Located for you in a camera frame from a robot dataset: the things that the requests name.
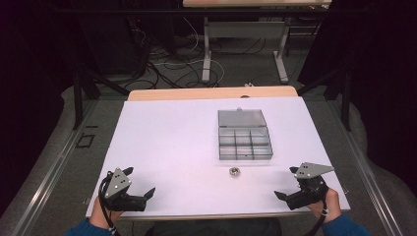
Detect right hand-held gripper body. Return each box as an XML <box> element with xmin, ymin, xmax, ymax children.
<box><xmin>285</xmin><ymin>161</ymin><xmax>335</xmax><ymax>211</ymax></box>

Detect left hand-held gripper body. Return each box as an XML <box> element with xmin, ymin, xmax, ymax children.
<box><xmin>101</xmin><ymin>167</ymin><xmax>148</xmax><ymax>212</ymax></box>

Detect person's right hand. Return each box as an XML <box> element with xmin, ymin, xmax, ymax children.
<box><xmin>306</xmin><ymin>188</ymin><xmax>342</xmax><ymax>224</ymax></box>

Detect person's left hand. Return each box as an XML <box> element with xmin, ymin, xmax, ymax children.
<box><xmin>89</xmin><ymin>196</ymin><xmax>124</xmax><ymax>230</ymax></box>

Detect white table cover sheet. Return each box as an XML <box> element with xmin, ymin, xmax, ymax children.
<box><xmin>86</xmin><ymin>95</ymin><xmax>351</xmax><ymax>218</ymax></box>

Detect clear plastic compartment box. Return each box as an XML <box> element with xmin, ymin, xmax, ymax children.
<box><xmin>217</xmin><ymin>107</ymin><xmax>274</xmax><ymax>161</ymax></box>

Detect black metal stand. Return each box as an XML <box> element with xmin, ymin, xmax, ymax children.
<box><xmin>296</xmin><ymin>65</ymin><xmax>353</xmax><ymax>132</ymax></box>
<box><xmin>71</xmin><ymin>62</ymin><xmax>131</xmax><ymax>131</ymax></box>

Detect desk with white legs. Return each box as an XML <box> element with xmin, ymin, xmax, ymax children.
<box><xmin>182</xmin><ymin>0</ymin><xmax>332</xmax><ymax>85</ymax></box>

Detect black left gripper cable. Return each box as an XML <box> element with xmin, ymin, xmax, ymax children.
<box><xmin>97</xmin><ymin>172</ymin><xmax>120</xmax><ymax>236</ymax></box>

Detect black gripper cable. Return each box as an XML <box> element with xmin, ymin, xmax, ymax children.
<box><xmin>303</xmin><ymin>198</ymin><xmax>329</xmax><ymax>236</ymax></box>
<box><xmin>97</xmin><ymin>172</ymin><xmax>120</xmax><ymax>236</ymax></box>

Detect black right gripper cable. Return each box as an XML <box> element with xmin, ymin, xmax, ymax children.
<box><xmin>303</xmin><ymin>198</ymin><xmax>329</xmax><ymax>236</ymax></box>

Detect aluminium floor rail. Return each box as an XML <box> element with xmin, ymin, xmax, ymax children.
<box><xmin>9</xmin><ymin>99</ymin><xmax>99</xmax><ymax>236</ymax></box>
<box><xmin>328</xmin><ymin>101</ymin><xmax>406</xmax><ymax>236</ymax></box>

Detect black floor cable bundle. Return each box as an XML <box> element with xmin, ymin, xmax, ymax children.
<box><xmin>127</xmin><ymin>19</ymin><xmax>220</xmax><ymax>90</ymax></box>

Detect white floor cable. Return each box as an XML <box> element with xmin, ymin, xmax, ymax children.
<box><xmin>153</xmin><ymin>17</ymin><xmax>226</xmax><ymax>87</ymax></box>

